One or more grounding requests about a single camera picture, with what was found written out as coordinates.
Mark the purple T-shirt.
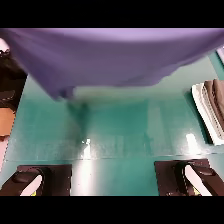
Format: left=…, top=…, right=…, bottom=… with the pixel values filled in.
left=0, top=28, right=224, bottom=101

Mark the brown garment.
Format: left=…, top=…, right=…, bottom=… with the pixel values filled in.
left=203, top=79, right=224, bottom=132

